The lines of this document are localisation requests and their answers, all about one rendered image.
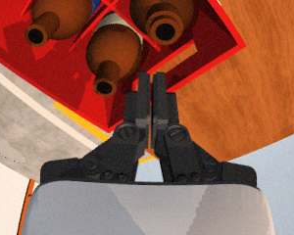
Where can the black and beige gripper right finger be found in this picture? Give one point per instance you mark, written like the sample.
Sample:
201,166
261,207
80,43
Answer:
172,144

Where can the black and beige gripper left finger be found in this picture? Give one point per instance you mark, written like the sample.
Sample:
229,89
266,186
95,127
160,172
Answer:
114,158

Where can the red crate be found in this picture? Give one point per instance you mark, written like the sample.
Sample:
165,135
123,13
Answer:
59,68

